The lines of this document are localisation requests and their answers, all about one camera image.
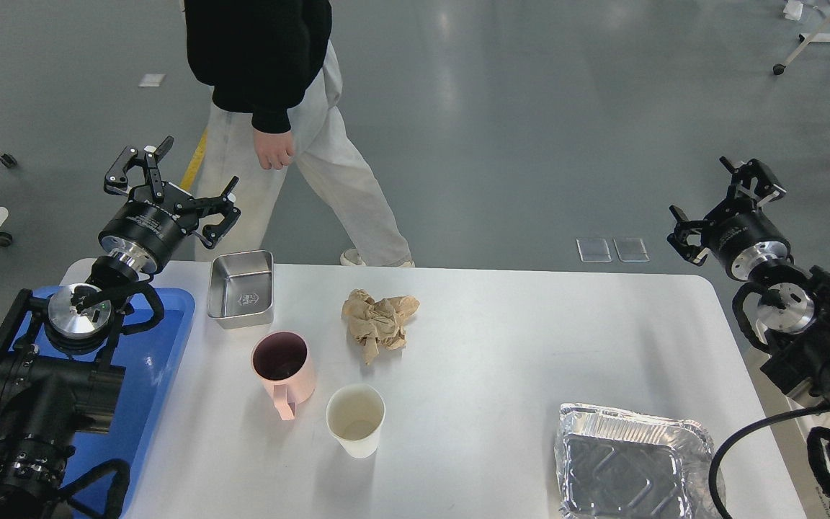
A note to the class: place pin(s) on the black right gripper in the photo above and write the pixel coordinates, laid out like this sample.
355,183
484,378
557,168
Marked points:
737,232

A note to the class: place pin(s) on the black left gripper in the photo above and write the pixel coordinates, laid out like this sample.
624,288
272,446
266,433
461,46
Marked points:
151,231

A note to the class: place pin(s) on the pink mug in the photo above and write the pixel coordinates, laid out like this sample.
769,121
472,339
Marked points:
284,364

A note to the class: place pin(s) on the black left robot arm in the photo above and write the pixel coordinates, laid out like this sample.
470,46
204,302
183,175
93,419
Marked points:
57,377

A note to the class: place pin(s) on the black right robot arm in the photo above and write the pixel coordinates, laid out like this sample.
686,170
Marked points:
782,310

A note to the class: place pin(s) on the square stainless steel container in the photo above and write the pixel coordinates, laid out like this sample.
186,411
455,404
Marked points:
241,290

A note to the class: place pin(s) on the blue plastic tray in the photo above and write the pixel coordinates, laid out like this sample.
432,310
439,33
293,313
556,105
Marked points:
150,360

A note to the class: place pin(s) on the person in black sweater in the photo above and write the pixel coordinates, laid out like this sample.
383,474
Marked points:
275,86

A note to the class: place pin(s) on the crumpled brown paper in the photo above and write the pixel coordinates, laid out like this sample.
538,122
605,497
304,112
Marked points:
378,324

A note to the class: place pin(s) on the aluminium foil tray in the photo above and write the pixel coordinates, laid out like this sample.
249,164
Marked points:
616,463

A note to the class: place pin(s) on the white paper cup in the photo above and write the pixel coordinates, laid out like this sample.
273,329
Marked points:
354,417

